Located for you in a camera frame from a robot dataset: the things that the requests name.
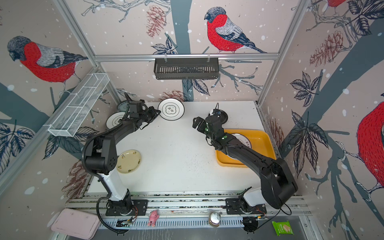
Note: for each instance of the small black plate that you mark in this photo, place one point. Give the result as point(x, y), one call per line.
point(220, 114)

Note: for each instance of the white plate dark rim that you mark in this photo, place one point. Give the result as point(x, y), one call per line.
point(114, 120)

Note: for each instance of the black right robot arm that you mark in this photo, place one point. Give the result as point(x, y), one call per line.
point(277, 182)

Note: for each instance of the small teal plate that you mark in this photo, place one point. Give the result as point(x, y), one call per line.
point(123, 106)

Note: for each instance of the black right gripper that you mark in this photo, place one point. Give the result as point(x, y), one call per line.
point(205, 123)

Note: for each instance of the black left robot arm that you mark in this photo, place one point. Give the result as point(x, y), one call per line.
point(100, 158)

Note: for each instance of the white plate brown cloud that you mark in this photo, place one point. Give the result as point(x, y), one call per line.
point(171, 109)

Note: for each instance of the black hanging wire basket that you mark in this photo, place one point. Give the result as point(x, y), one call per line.
point(186, 69)

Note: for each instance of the pink tray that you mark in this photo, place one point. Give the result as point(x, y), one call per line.
point(76, 224)

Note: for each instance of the cream yellow plate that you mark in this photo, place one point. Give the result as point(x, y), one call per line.
point(129, 161)

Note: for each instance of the silver round object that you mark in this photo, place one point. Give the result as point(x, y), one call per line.
point(214, 219)

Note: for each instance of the pink toy figure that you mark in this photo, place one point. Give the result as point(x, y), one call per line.
point(154, 216)

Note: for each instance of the white mesh wall shelf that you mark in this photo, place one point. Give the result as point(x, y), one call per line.
point(80, 104)

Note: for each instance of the green snack packet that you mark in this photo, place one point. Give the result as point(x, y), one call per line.
point(282, 228)

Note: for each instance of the orange sunburst plate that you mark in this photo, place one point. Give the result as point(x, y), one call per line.
point(243, 139)

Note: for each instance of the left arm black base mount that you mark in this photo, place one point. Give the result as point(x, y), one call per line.
point(141, 207)

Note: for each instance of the aluminium rail base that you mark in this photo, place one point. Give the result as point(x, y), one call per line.
point(192, 211)

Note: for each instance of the yellow plastic bin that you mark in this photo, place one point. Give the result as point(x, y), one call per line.
point(261, 143)

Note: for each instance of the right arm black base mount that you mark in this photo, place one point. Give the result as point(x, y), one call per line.
point(249, 202)

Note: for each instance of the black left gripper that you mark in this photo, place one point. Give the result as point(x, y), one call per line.
point(153, 114)

